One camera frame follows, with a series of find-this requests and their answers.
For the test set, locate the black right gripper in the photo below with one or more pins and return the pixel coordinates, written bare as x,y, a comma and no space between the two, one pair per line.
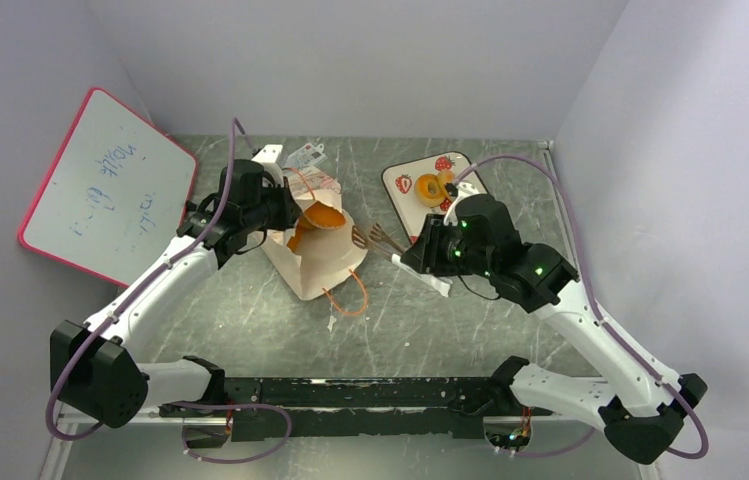
418,244

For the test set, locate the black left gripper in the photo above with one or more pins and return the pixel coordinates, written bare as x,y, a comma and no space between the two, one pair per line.
290,210

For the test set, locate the orange fake bread slice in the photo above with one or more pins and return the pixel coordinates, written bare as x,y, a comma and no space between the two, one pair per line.
300,232

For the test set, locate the orange fake bread bun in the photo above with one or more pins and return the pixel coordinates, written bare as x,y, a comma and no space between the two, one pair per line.
322,216

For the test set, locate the orange fake donut bread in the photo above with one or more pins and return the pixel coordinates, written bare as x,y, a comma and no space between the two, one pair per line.
428,191

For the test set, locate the beige paper gift bag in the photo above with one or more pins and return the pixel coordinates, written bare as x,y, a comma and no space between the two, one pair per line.
326,258

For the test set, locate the strawberry print white tray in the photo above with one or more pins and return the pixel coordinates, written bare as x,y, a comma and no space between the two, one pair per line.
399,182

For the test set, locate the metal food tongs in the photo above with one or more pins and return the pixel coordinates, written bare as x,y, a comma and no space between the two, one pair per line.
377,240

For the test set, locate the orange fake bread roll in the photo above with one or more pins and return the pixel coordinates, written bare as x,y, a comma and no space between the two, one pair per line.
445,177

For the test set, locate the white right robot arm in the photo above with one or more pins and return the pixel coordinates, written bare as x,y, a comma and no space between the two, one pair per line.
639,403

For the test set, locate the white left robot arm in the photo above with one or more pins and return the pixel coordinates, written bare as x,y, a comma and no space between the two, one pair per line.
91,367

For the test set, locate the clear plastic package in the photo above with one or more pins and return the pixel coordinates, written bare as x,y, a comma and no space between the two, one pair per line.
308,155

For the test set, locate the pink framed whiteboard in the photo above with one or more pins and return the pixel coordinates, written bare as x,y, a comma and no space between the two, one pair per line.
114,195

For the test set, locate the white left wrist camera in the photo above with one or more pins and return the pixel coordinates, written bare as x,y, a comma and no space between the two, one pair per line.
268,158

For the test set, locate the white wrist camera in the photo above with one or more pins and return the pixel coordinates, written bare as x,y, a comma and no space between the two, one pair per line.
268,158
464,190

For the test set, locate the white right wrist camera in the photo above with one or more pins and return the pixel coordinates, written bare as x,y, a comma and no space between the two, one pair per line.
464,190

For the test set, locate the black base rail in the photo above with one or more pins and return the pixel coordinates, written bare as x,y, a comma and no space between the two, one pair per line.
264,408

